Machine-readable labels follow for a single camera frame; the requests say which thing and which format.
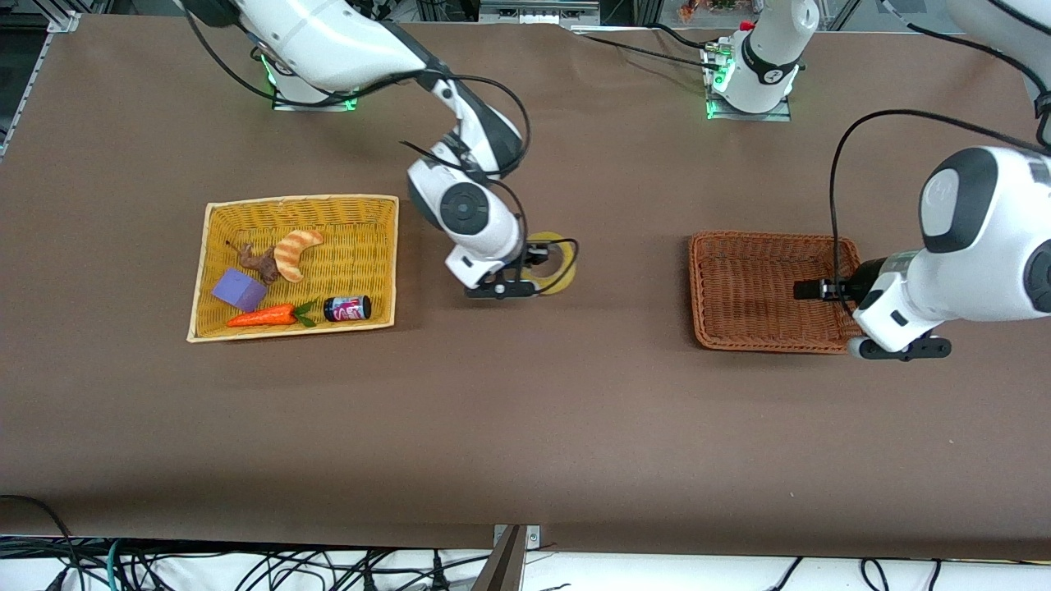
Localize clear yellowish tape roll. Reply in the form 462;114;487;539
524;232;578;295

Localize brown wicker basket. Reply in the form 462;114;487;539
688;231;865;355

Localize yellow wicker basket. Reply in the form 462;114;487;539
186;195;401;344

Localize small dark printed can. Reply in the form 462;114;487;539
324;295;373;323

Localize brown table cover sheet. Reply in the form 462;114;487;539
0;15;1051;561

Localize toy croissant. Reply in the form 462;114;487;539
273;229;325;284

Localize brown root-shaped toy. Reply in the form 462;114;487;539
226;240;282;286

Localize orange toy carrot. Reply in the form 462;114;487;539
226;300;318;329

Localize purple foam cube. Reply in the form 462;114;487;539
211;267;268;313

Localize grey metal bar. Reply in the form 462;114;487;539
471;525;527;591

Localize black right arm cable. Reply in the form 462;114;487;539
182;0;581;295

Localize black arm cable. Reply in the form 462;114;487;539
182;0;581;295
828;108;1051;317

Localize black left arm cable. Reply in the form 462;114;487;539
828;108;1051;317

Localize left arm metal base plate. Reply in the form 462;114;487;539
703;41;793;122

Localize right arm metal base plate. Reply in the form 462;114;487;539
271;82;362;112

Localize long black base cable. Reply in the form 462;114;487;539
573;31;719;73

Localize aluminium frame profile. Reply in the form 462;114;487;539
479;0;602;25

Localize short black base cable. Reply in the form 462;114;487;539
653;22;725;53

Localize aluminium side rail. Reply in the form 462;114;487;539
0;31;60;158

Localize thick black floor cable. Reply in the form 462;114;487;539
0;494;83;591

